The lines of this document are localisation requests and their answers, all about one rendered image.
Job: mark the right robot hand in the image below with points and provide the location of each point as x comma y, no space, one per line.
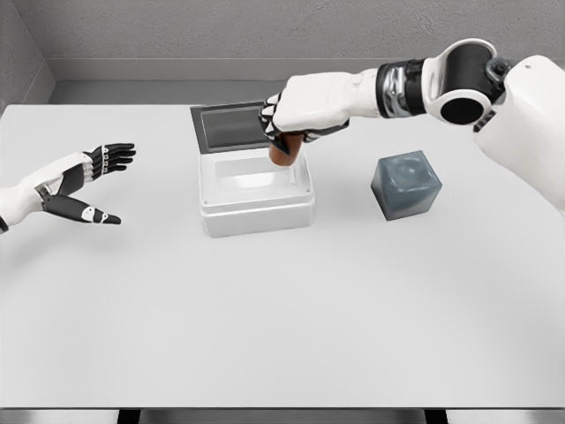
309,103

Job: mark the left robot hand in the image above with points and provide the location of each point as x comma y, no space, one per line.
66,183

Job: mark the brown cylindrical cup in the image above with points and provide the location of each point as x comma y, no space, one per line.
284,150

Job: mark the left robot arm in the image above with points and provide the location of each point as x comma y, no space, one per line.
15,201

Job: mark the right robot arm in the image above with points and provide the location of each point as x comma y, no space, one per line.
485,101

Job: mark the white box with open lid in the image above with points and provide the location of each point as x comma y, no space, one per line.
251,176

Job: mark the grey-blue cube block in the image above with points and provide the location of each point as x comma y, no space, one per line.
405,185

